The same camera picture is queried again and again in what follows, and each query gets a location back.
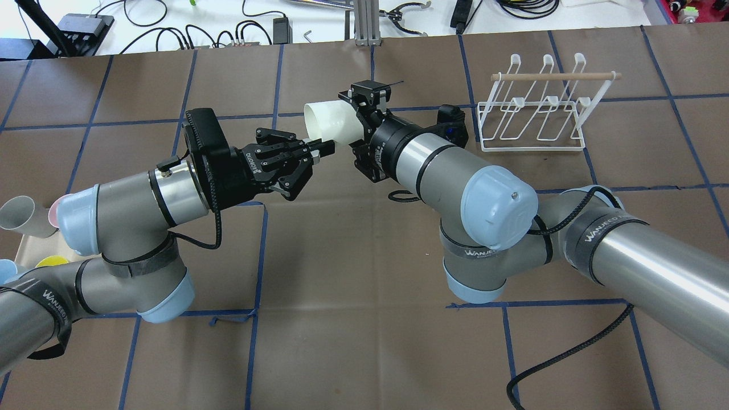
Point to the aluminium frame post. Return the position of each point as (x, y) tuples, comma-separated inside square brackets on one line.
[(366, 22)]

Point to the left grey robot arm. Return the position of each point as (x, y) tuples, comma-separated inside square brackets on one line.
[(127, 233)]

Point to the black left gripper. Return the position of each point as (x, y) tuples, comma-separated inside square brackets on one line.
[(238, 169)]

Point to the light blue cup near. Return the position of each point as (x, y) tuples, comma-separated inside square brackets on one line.
[(10, 271)]

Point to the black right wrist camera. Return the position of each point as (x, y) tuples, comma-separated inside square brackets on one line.
[(451, 125)]

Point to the beige plastic tray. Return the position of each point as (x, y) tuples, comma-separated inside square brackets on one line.
[(34, 249)]

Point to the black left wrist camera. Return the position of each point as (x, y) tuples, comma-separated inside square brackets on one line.
[(205, 139)]

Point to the white wire cup rack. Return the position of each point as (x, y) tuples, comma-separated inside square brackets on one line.
[(543, 110)]

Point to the pink plastic cup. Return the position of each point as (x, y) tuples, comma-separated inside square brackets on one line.
[(53, 213)]

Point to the cream white plastic cup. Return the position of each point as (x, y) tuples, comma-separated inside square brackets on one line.
[(332, 120)]

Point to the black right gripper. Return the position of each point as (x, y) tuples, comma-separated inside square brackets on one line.
[(388, 138)]

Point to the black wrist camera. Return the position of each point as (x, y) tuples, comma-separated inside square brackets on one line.
[(451, 125), (205, 139)]

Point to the black power adapter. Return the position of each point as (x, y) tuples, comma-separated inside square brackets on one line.
[(282, 31)]

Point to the grey plastic cup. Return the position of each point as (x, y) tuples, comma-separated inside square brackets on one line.
[(25, 216)]

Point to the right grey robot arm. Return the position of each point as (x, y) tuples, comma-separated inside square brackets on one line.
[(494, 226)]

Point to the yellow plastic cup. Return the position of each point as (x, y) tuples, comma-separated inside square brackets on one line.
[(52, 261)]

